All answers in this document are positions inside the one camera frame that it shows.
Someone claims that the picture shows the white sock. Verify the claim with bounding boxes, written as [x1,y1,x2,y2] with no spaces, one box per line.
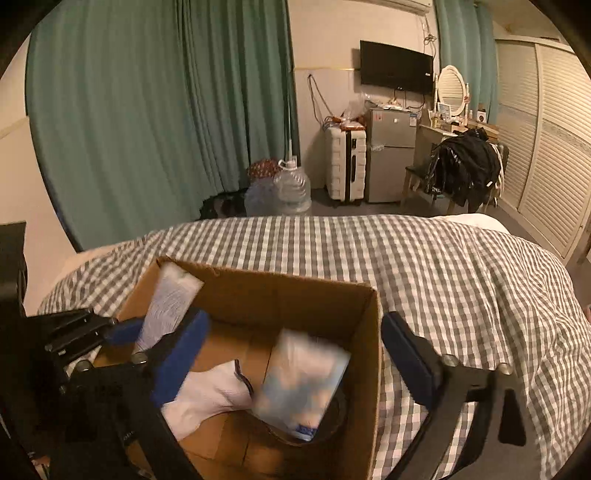
[161,359,254,441]

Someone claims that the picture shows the white air conditioner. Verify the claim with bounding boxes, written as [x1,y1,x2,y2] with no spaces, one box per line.
[385,0,435,17]

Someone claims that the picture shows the white louvred wardrobe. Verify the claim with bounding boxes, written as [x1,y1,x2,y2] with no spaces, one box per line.
[494,39,591,261]

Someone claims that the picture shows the brown cardboard box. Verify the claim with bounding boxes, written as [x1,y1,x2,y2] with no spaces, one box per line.
[92,256,384,480]

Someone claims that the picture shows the white dressing table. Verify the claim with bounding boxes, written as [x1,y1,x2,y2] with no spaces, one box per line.
[413,121,499,169]

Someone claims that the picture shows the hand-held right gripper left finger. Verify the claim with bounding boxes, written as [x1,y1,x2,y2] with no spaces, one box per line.
[60,309,213,480]

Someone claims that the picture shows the plastic bag of snacks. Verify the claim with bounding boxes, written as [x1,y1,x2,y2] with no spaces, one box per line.
[333,102,368,131]

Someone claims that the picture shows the grey white cloth roll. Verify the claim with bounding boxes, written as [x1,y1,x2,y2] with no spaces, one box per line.
[133,261,205,355]

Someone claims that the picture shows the wooden chair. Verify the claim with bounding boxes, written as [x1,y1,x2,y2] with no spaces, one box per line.
[401,143,509,214]

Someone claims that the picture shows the grey checked blanket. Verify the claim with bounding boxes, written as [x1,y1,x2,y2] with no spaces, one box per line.
[37,215,587,480]

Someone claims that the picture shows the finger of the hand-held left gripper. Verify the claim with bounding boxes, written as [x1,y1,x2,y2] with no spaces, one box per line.
[27,308,145,370]

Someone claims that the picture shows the black wall television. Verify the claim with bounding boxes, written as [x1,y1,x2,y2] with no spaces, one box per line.
[359,40,435,95]

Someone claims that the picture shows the black jacket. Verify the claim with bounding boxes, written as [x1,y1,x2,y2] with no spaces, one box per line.
[424,129,504,209]

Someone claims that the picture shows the silver small fridge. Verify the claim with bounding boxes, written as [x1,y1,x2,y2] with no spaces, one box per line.
[364,107,419,205]

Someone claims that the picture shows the oval white mirror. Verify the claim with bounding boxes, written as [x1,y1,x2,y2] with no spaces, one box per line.
[436,65,467,118]

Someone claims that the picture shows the white suitcase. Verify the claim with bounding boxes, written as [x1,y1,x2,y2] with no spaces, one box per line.
[324,124,368,204]

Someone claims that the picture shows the red patterned bag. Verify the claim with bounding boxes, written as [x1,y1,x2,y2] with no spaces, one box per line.
[247,158,283,182]

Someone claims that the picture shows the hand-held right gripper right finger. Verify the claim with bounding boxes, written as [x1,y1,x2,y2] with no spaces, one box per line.
[381,311,529,480]

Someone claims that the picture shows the clear plastic packet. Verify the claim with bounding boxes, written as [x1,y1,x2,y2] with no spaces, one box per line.
[253,329,352,441]

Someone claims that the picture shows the wide green curtain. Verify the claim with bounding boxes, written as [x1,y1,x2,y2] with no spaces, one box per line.
[25,0,301,252]

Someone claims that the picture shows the narrow green curtain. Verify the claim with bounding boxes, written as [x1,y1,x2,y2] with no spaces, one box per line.
[434,0,502,125]

